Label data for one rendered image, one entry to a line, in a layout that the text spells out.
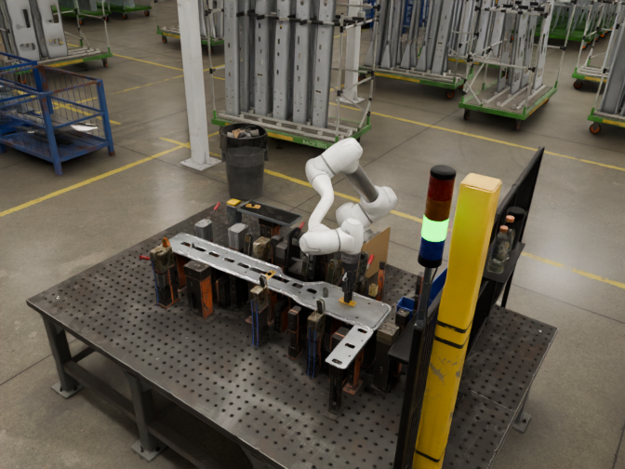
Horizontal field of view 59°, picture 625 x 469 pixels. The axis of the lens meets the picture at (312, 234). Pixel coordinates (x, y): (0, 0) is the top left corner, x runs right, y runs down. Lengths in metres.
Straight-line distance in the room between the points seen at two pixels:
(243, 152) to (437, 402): 4.05
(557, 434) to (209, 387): 2.12
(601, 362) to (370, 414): 2.21
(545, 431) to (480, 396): 1.02
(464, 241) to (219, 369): 1.56
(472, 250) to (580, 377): 2.64
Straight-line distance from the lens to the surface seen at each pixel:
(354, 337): 2.55
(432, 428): 2.20
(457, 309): 1.83
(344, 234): 2.47
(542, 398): 3.98
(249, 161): 5.75
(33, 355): 4.32
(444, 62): 10.30
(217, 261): 3.07
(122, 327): 3.21
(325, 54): 6.99
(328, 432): 2.56
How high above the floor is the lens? 2.65
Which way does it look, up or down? 30 degrees down
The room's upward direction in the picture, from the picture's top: 1 degrees clockwise
